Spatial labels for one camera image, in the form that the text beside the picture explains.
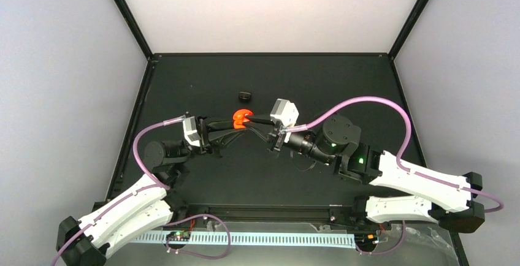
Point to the white slotted cable duct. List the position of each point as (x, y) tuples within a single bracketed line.
[(329, 240)]

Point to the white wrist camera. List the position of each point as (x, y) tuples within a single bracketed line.
[(190, 131), (284, 112)]

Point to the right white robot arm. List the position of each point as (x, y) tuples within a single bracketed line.
[(429, 196)]

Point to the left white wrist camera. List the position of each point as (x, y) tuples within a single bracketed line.
[(190, 131)]

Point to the red round cap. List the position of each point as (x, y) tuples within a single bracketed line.
[(240, 117)]

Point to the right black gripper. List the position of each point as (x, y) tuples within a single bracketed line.
[(276, 137)]

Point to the black aluminium front rail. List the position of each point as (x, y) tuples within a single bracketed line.
[(321, 214)]

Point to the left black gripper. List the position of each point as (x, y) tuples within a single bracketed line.
[(203, 129)]

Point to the black glossy earbud charging case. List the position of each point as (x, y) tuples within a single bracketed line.
[(244, 96)]

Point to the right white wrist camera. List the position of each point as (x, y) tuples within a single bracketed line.
[(284, 112)]

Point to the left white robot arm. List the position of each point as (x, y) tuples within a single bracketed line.
[(149, 203)]

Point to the clear plastic sheet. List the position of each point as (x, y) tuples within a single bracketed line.
[(398, 244)]

